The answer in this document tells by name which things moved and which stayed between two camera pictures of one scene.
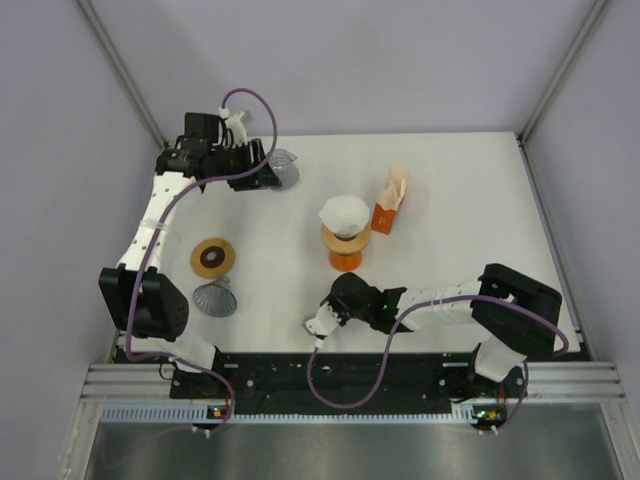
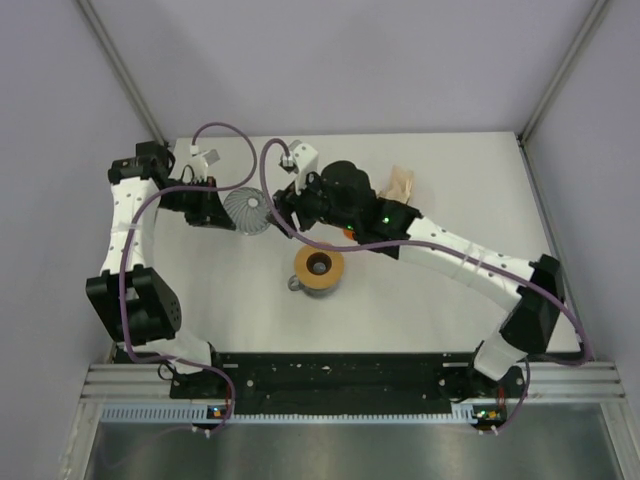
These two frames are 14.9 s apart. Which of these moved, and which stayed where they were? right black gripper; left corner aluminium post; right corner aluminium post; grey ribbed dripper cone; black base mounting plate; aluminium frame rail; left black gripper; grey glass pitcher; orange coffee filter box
Moved: grey ribbed dripper cone; left black gripper; grey glass pitcher; right black gripper
Stayed: aluminium frame rail; left corner aluminium post; right corner aluminium post; orange coffee filter box; black base mounting plate
